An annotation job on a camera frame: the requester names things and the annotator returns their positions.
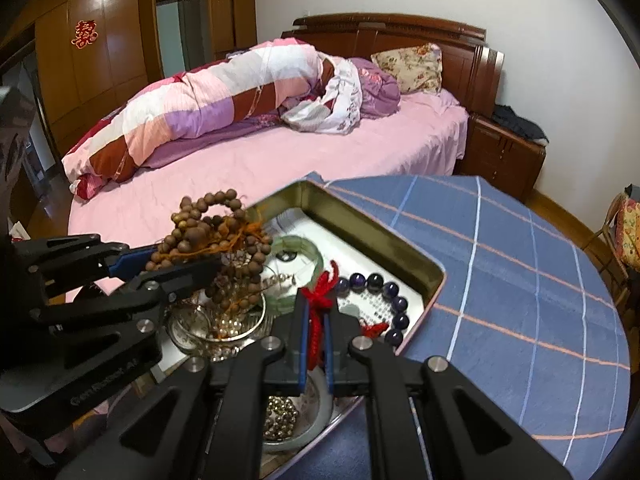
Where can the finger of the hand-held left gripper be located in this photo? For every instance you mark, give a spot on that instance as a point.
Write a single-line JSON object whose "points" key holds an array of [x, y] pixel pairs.
{"points": [[185, 275], [132, 262]]}

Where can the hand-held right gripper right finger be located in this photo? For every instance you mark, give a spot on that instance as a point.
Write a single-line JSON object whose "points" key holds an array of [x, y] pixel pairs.
{"points": [[327, 340]]}

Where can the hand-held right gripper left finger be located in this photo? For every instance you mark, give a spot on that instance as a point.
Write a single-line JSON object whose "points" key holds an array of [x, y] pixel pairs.
{"points": [[303, 330]]}

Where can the pale white jade bangle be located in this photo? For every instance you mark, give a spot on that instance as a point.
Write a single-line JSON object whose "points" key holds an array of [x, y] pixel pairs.
{"points": [[321, 420]]}

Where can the pink metal tin box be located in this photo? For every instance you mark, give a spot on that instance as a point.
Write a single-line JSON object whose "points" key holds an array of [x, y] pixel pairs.
{"points": [[350, 225]]}

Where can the green jade bangle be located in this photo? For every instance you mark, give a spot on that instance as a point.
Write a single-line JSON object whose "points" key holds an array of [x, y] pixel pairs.
{"points": [[312, 255]]}

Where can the bed with pink sheet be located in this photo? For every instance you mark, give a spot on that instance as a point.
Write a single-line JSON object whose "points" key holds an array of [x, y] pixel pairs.
{"points": [[250, 160]]}

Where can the pink patchwork quilt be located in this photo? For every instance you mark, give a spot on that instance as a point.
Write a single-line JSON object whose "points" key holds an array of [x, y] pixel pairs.
{"points": [[200, 105]]}

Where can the brown wooden wardrobe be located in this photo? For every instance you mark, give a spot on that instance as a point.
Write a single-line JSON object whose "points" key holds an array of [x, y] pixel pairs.
{"points": [[100, 85]]}

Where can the blue plaid tablecloth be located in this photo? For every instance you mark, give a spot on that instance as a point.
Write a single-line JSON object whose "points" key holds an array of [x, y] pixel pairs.
{"points": [[500, 285]]}

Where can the white floral blanket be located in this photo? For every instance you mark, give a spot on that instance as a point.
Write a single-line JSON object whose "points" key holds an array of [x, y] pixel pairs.
{"points": [[340, 100]]}

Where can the red paper decoration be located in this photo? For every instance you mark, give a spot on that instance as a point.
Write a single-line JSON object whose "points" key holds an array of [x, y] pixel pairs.
{"points": [[84, 34]]}

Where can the wooden nightstand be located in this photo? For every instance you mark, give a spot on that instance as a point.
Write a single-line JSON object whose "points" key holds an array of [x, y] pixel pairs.
{"points": [[500, 160]]}

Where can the purple blanket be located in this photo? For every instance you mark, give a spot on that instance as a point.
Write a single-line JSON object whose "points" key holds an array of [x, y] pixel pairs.
{"points": [[380, 90]]}

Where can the floral pillow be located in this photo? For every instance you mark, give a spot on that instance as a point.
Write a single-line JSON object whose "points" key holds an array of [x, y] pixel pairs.
{"points": [[407, 67]]}

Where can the dark folded clothes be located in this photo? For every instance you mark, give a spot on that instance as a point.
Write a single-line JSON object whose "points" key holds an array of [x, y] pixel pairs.
{"points": [[520, 122]]}

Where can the wooden chair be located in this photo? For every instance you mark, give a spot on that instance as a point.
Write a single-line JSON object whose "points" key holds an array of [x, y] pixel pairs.
{"points": [[607, 240]]}

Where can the dark wooden headboard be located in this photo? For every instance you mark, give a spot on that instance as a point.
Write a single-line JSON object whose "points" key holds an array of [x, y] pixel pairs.
{"points": [[465, 60]]}

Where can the colourful patterned cushion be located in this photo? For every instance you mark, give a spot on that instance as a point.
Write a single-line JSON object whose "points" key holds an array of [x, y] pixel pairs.
{"points": [[629, 230]]}

